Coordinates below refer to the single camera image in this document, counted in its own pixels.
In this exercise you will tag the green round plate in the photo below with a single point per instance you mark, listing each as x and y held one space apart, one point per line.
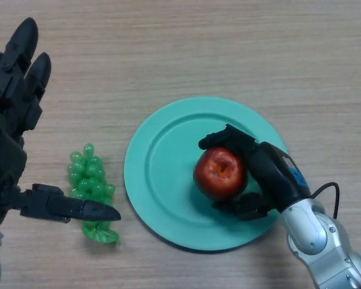
165 180

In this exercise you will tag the green grape bunch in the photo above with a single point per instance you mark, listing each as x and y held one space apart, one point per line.
88 177

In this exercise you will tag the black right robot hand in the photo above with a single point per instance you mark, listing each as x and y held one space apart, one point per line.
273 177

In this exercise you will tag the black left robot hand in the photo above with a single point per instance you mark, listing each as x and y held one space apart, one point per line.
6 150

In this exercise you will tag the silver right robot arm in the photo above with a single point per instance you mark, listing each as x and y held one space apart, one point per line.
319 234

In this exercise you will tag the red apple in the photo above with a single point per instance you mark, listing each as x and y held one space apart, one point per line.
219 177

